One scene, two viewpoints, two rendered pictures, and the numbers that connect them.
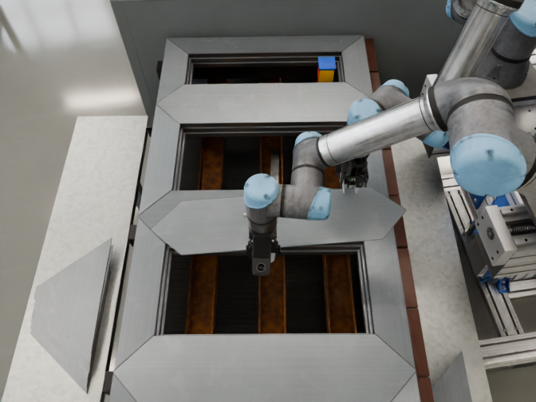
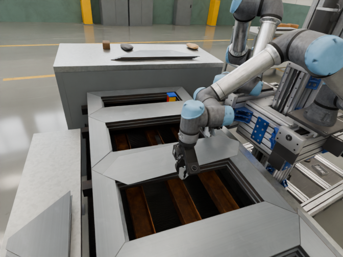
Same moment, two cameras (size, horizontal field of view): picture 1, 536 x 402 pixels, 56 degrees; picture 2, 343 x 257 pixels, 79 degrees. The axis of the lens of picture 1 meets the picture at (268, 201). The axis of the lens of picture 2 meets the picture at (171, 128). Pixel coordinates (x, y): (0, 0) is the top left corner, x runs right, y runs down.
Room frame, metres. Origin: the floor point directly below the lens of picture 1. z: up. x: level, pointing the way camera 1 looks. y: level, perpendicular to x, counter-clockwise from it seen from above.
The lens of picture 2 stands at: (0.06, 0.34, 1.56)
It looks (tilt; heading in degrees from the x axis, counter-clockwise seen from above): 35 degrees down; 335
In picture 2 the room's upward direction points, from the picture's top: 6 degrees clockwise
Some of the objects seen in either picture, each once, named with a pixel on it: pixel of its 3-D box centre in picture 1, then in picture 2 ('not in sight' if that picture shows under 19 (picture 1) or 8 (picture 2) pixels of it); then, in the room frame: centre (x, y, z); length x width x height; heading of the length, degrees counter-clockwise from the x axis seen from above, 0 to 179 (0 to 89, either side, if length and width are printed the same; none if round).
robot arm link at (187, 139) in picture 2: (261, 216); (188, 134); (0.61, 0.02, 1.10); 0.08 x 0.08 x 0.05
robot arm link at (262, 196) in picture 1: (262, 199); (192, 117); (0.61, 0.01, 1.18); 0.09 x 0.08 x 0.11; 82
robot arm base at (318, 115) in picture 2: not in sight; (322, 110); (0.64, -0.77, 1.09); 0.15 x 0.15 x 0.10
